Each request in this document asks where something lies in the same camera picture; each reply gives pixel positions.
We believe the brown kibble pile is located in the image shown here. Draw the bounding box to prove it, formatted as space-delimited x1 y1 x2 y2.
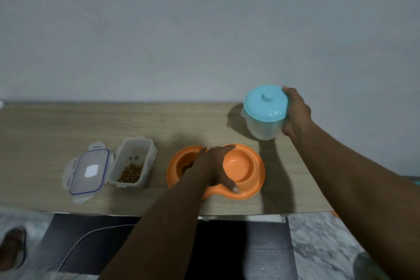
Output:
117 156 144 184

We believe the orange double pet bowl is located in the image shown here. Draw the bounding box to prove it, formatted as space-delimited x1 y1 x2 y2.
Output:
166 143 266 200

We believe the white table frame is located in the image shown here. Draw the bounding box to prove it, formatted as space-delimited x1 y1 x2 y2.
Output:
197 213 288 223

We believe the clear round plastic jar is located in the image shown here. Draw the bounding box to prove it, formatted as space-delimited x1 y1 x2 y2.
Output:
241 107 289 141

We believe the light blue jar lid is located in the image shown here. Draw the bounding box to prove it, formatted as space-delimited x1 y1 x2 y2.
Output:
243 85 289 122

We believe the person's foot in sandal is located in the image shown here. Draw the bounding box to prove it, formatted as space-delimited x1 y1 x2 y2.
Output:
0 226 27 272

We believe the white cable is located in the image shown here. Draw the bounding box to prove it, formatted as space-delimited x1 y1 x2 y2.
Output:
57 224 137 272

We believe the clear lid with blue seal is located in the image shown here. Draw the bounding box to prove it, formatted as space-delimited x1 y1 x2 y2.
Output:
62 142 114 204

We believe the person's left forearm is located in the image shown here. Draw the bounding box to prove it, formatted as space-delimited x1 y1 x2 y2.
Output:
98 170 212 280

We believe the black floor mat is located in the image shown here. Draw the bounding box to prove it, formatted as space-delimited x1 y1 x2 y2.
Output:
34 213 298 280

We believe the person's right forearm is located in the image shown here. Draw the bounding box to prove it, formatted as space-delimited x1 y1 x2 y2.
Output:
289 121 420 280

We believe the clear rectangular food container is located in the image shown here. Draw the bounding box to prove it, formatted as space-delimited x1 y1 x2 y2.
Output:
108 136 158 189

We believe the person's right hand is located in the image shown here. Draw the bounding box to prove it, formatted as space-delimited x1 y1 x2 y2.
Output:
281 86 312 141

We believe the person's left hand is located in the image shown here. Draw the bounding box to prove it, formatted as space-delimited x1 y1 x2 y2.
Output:
188 144 240 194

